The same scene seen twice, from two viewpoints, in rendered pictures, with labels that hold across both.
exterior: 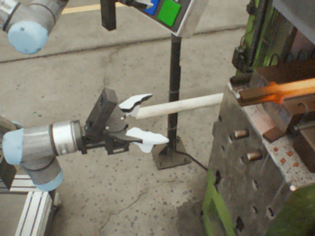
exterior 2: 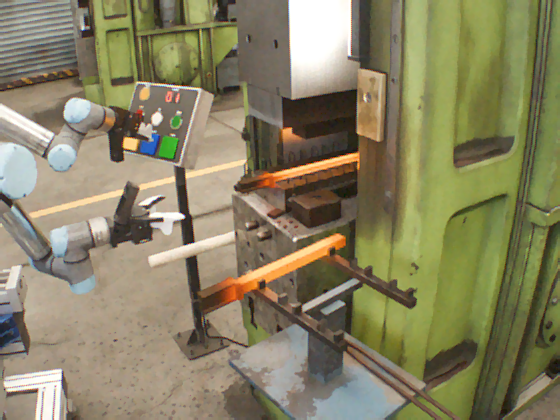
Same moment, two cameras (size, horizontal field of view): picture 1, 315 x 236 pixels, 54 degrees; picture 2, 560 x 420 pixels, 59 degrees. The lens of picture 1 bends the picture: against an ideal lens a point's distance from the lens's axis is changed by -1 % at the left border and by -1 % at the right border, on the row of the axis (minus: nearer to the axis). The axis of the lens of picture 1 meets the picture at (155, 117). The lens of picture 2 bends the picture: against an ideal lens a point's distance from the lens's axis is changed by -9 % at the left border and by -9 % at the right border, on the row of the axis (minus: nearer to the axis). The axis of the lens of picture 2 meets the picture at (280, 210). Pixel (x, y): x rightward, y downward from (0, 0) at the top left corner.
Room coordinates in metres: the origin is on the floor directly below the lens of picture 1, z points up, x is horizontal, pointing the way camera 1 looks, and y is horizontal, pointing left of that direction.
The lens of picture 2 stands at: (-0.86, 0.08, 1.62)
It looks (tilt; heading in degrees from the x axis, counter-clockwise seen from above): 26 degrees down; 344
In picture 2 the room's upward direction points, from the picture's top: 2 degrees counter-clockwise
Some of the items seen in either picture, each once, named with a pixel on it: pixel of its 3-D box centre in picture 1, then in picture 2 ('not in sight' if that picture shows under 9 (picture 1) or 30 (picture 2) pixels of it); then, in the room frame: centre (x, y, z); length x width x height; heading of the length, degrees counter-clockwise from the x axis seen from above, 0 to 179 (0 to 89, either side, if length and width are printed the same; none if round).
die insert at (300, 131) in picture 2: not in sight; (338, 119); (0.64, -0.55, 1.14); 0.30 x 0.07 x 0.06; 104
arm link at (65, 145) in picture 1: (67, 138); (99, 231); (0.44, 0.20, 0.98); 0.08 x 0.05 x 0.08; 14
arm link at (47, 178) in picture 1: (40, 165); (75, 270); (0.44, 0.29, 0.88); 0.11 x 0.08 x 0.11; 47
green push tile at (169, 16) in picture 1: (169, 12); (169, 147); (0.97, -0.05, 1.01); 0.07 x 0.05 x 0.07; 39
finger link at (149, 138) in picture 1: (146, 143); (167, 224); (0.43, 0.02, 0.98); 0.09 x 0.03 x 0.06; 68
